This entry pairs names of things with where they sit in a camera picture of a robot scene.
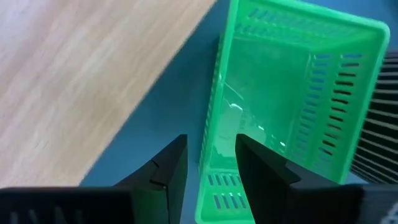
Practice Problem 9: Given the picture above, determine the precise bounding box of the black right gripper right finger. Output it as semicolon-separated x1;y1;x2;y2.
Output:
235;134;364;224

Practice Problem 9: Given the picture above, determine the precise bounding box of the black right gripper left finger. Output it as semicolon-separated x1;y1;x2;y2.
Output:
114;134;188;224

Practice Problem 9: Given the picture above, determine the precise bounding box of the green plastic slotted basket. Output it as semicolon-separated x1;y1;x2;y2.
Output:
195;0;391;224

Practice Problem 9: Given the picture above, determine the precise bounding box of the potted plant ribbed grey pot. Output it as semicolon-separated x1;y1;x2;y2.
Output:
350;49;398;184

